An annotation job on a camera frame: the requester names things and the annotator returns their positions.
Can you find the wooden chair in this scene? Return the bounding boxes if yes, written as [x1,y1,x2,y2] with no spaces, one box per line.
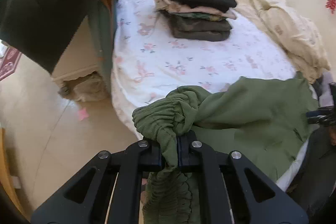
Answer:
[0,127,26,218]

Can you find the black plastic cover sheet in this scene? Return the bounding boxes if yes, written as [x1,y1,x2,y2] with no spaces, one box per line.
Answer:
[0,0,137,75]

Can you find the cream yellow comforter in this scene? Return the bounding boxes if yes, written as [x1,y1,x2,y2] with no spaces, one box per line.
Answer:
[235,0,331,84]

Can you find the red wall decoration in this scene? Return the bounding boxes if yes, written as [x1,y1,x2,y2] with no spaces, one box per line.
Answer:
[325,0,336,14]

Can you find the red patterned floor rug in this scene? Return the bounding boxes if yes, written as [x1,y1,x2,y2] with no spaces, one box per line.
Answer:
[0,48,21,81]

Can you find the white floral bed sheet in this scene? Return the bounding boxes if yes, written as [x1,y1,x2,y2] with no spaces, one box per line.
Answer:
[110,0,320,192]

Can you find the beige pink folded garment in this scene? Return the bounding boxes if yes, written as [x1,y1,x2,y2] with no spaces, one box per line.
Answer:
[154,0,236,20]

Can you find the camouflage folded garment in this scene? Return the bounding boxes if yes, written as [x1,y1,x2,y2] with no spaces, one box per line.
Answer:
[170,12,227,22]

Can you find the olive green pants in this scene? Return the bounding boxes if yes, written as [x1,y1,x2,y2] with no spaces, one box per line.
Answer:
[132,73,318,223]

